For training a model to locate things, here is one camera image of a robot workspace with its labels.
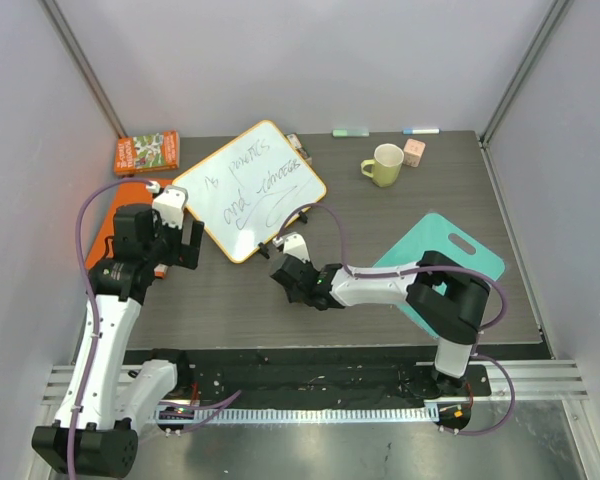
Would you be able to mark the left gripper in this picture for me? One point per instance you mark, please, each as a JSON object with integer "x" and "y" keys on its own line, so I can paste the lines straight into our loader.
{"x": 187, "y": 256}

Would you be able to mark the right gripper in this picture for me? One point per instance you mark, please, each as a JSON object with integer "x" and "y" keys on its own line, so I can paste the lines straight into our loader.
{"x": 284, "y": 273}

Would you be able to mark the whiteboard with orange frame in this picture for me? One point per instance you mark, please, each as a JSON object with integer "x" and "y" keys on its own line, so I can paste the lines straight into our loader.
{"x": 245, "y": 191}

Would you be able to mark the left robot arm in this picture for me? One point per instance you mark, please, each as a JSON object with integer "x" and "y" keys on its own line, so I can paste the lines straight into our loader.
{"x": 96, "y": 429}

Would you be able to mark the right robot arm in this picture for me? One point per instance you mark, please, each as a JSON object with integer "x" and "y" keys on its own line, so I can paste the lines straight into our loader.
{"x": 448, "y": 298}

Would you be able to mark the small box behind whiteboard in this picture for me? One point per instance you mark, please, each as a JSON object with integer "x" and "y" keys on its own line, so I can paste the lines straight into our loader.
{"x": 298, "y": 147}

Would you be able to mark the orange folder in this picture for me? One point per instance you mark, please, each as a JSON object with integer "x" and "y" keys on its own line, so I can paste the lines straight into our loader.
{"x": 100, "y": 240}

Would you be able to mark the orange illustrated book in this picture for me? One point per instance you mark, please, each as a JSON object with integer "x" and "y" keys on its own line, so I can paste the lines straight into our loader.
{"x": 147, "y": 153}

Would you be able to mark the teal cutting board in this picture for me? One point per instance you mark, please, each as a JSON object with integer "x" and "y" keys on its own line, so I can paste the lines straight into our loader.
{"x": 435, "y": 232}

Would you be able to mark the yellow-green mug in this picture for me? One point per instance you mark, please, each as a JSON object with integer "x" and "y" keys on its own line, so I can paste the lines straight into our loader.
{"x": 384, "y": 167}

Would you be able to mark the green eraser bar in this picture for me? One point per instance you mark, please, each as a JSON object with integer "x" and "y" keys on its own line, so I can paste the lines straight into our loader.
{"x": 350, "y": 133}

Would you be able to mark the pink cube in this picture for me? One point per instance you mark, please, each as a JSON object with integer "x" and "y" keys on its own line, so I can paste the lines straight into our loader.
{"x": 413, "y": 152}

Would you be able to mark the blue marker pen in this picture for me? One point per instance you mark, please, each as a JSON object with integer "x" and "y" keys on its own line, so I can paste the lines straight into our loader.
{"x": 421, "y": 131}

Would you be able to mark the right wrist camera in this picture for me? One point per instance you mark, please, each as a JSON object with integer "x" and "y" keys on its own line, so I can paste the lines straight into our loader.
{"x": 292, "y": 244}

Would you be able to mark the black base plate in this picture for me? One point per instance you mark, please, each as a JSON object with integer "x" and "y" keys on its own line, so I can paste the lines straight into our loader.
{"x": 325, "y": 378}

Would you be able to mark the white slotted cable duct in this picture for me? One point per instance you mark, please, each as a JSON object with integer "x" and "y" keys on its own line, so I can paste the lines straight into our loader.
{"x": 428, "y": 413}

